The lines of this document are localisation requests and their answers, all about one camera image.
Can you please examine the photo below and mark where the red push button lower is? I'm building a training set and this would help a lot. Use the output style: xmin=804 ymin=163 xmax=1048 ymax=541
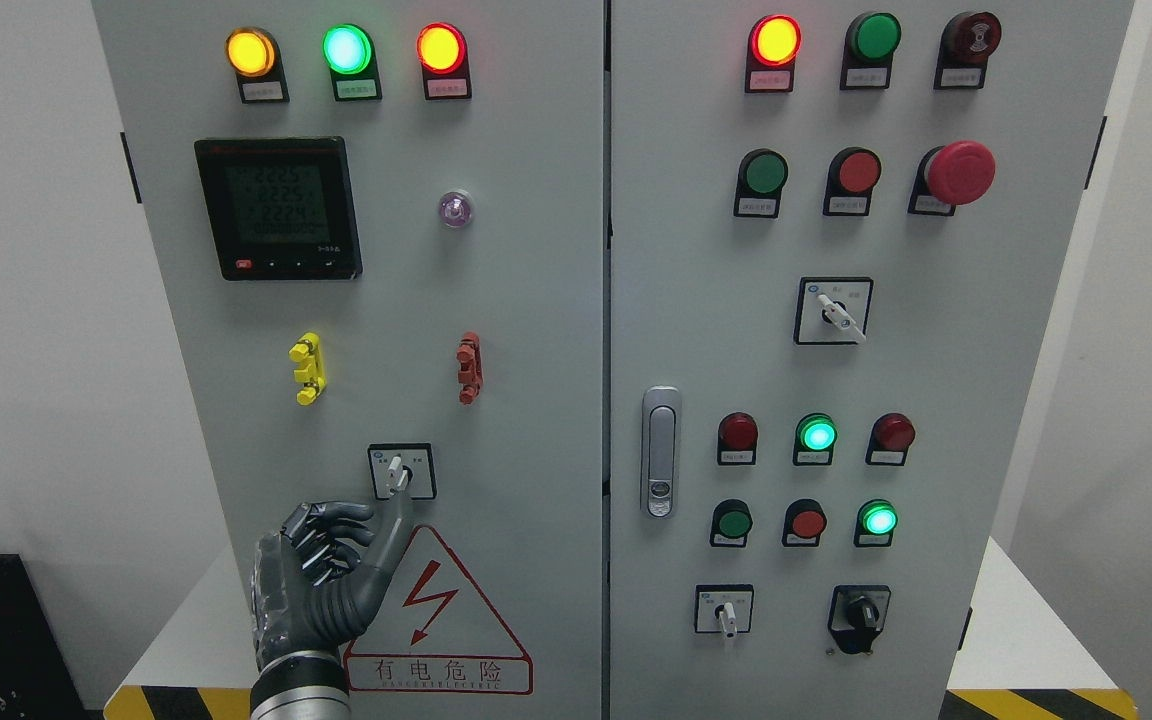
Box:
xmin=781 ymin=498 xmax=828 ymax=548

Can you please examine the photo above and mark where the black knob selector switch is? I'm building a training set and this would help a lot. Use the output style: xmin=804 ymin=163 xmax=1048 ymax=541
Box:
xmin=827 ymin=584 xmax=890 ymax=655

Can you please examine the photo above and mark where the upper right rotary selector switch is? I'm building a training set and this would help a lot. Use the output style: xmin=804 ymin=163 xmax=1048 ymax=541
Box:
xmin=794 ymin=276 xmax=874 ymax=344

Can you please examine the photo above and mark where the yellow indicator light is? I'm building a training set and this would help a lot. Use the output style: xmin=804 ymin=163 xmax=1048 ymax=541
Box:
xmin=225 ymin=26 xmax=289 ymax=104

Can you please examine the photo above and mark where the dark red indicator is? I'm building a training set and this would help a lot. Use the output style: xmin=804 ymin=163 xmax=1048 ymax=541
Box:
xmin=717 ymin=414 xmax=759 ymax=467
xmin=865 ymin=414 xmax=916 ymax=468

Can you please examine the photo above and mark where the red push button second row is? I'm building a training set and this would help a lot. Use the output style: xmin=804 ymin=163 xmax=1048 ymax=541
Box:
xmin=823 ymin=146 xmax=882 ymax=217

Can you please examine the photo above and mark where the grey left cabinet door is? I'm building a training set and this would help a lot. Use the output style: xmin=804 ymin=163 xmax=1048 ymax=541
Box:
xmin=93 ymin=1 xmax=605 ymax=719

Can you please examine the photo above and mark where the red lit light right door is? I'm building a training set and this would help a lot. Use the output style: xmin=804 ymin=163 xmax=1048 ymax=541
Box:
xmin=744 ymin=14 xmax=803 ymax=94

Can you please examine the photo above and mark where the black digital power meter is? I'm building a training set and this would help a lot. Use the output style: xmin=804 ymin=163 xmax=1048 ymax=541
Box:
xmin=195 ymin=136 xmax=364 ymax=281

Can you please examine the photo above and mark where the green push button lower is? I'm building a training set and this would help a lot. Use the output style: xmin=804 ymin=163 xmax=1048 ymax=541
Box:
xmin=708 ymin=498 xmax=753 ymax=548

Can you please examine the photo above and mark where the lower white rotary selector switch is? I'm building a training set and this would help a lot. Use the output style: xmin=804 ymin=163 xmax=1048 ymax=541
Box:
xmin=692 ymin=584 xmax=755 ymax=643

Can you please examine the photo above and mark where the red lit indicator light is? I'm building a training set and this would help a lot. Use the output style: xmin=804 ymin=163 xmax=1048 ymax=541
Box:
xmin=416 ymin=22 xmax=472 ymax=101

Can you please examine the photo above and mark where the green lit indicator middle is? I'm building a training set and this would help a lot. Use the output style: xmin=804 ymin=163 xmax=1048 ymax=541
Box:
xmin=791 ymin=414 xmax=838 ymax=467

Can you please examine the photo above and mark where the silver door lock handle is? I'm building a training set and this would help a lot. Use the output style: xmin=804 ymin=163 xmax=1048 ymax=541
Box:
xmin=641 ymin=386 xmax=681 ymax=518

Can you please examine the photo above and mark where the green push button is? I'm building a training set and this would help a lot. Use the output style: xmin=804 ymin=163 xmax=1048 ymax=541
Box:
xmin=838 ymin=12 xmax=902 ymax=91
xmin=708 ymin=498 xmax=753 ymax=548

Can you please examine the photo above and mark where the green push button second row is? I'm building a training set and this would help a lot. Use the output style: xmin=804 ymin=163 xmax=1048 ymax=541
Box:
xmin=733 ymin=149 xmax=788 ymax=219

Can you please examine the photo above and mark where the dark red indicator left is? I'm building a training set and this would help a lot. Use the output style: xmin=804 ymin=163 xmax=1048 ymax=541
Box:
xmin=717 ymin=414 xmax=759 ymax=467

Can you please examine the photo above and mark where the red electric hazard warning sticker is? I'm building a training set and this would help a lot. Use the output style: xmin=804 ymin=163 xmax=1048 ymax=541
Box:
xmin=343 ymin=525 xmax=532 ymax=694

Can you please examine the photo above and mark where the yellow terminal connector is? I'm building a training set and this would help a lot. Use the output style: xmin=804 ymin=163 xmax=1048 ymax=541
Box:
xmin=288 ymin=332 xmax=326 ymax=406

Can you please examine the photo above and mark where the dark red indicator right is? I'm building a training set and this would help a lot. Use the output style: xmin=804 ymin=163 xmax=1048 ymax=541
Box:
xmin=865 ymin=414 xmax=916 ymax=468

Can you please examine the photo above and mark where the green push button top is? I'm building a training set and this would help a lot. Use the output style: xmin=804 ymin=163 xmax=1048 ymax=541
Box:
xmin=838 ymin=12 xmax=902 ymax=91

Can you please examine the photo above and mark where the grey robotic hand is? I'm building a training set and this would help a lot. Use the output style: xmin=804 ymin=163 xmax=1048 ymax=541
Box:
xmin=251 ymin=487 xmax=414 ymax=669

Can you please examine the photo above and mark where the green lit button lower right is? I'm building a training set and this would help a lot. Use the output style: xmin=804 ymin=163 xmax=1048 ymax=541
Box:
xmin=852 ymin=498 xmax=899 ymax=548

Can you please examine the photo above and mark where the green lit indicator light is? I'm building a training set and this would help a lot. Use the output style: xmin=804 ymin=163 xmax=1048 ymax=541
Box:
xmin=321 ymin=23 xmax=382 ymax=103

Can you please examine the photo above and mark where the grey right cabinet door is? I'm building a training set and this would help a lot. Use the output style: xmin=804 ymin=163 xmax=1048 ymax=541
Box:
xmin=608 ymin=1 xmax=1134 ymax=719

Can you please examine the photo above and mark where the grey cabinet door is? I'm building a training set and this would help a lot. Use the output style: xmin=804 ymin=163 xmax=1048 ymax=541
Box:
xmin=608 ymin=1 xmax=1134 ymax=719
xmin=93 ymin=1 xmax=605 ymax=719

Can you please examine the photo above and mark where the door rotary selector switch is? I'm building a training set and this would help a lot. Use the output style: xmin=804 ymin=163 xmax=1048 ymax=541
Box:
xmin=367 ymin=444 xmax=438 ymax=501

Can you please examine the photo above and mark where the red terminal connector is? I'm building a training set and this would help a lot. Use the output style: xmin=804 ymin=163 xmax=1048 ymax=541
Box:
xmin=454 ymin=331 xmax=483 ymax=406

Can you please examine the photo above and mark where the red emergency stop mushroom button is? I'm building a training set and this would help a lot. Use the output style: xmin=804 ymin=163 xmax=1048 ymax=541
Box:
xmin=908 ymin=141 xmax=996 ymax=217

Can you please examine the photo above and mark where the dark red buzzer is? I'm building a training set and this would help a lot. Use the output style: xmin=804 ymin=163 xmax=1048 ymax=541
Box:
xmin=934 ymin=12 xmax=1002 ymax=90

